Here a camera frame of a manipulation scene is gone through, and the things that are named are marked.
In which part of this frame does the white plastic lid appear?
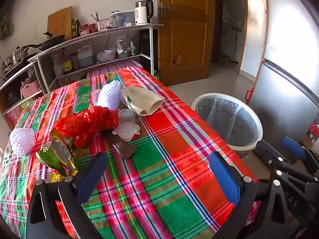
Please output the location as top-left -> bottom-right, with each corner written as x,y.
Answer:
113,124 -> 141,142

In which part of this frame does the black trash bin white rim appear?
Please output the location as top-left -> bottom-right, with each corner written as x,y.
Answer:
191,93 -> 264,158

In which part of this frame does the low white kitchen shelf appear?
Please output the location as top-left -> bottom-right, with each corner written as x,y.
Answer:
0,62 -> 50,115

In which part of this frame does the dark glass jar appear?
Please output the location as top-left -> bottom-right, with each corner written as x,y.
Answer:
70,52 -> 80,70

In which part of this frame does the red plastic handle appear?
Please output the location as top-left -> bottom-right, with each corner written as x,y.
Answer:
245,88 -> 255,104

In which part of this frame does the green red printed carton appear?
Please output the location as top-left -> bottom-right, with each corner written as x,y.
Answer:
5,98 -> 35,127

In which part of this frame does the wooden door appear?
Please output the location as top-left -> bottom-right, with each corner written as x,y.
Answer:
157,0 -> 216,86

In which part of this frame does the red plastic bag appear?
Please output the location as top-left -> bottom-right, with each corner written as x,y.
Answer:
53,105 -> 119,149

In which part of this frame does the beige paper bag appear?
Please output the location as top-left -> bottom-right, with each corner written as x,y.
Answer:
120,86 -> 165,116

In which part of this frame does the tall white foam net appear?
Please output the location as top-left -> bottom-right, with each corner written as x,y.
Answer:
97,80 -> 122,110

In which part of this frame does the white printed plastic bag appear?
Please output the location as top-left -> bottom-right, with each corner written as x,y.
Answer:
116,38 -> 130,54

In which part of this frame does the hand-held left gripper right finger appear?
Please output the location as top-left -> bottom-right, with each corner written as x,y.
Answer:
209,151 -> 296,239

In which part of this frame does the white plastic bottle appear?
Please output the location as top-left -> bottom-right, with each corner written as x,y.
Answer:
52,53 -> 63,77

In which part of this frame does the curved white kitchen shelf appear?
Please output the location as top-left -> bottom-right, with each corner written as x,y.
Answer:
27,24 -> 163,92

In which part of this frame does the white electric kettle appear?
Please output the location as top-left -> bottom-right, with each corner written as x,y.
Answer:
135,0 -> 154,25

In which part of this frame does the silver refrigerator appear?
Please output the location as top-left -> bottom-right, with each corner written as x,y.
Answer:
248,0 -> 319,152

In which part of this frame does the red green plaid tablecloth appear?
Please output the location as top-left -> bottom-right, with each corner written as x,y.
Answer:
0,67 -> 262,239

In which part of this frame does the hanging green cloth bag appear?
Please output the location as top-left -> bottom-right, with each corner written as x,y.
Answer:
0,10 -> 14,40

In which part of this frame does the pink lid storage box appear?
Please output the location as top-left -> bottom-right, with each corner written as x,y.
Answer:
87,60 -> 144,79

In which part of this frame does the red packet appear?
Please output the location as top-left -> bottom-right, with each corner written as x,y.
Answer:
309,119 -> 319,140

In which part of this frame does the gold green snack wrapper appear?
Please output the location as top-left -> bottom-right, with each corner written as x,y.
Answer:
35,131 -> 79,183

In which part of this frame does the steel pot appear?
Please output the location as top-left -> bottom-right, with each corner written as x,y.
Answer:
1,46 -> 32,66

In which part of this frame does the crumpled clear plastic bag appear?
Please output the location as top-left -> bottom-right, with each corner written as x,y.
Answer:
96,52 -> 110,64

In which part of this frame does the clear plastic storage container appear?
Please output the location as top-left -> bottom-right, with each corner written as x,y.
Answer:
111,10 -> 136,28

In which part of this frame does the brown paper sleeve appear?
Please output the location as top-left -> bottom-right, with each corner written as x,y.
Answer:
102,131 -> 137,160

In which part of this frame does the large clear plastic cup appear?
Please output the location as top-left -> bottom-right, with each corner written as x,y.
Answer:
118,109 -> 135,132

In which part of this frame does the wooden cutting board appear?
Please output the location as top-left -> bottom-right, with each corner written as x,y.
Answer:
47,6 -> 73,41

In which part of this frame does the cardboard box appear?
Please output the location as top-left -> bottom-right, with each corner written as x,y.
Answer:
299,134 -> 319,152

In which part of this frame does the dark round appliance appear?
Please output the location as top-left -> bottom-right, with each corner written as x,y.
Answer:
5,90 -> 19,102

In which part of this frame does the small clear plastic cup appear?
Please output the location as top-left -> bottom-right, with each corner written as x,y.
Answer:
90,88 -> 102,106

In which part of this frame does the small round white foam net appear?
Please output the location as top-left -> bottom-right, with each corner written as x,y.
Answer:
9,128 -> 36,158

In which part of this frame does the pink basket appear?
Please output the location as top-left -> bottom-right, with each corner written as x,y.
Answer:
20,80 -> 41,99

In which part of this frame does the pink utensil holder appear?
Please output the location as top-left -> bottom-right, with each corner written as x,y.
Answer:
97,18 -> 113,31

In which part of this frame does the black frying pan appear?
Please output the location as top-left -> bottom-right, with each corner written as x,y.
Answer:
21,34 -> 66,51

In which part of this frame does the white plastic tub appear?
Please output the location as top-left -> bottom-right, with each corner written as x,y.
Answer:
104,48 -> 117,61

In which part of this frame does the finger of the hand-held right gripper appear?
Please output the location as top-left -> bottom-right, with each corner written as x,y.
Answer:
281,137 -> 319,177
255,140 -> 317,187

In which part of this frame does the yellow label bottle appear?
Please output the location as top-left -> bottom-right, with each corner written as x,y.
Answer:
61,51 -> 73,74

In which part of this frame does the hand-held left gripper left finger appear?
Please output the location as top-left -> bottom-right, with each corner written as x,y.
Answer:
25,152 -> 109,239

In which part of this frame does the metal door lock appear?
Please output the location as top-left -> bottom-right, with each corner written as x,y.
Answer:
159,2 -> 175,18

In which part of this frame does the clear plastic jug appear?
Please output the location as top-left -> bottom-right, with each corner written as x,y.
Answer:
77,45 -> 94,68

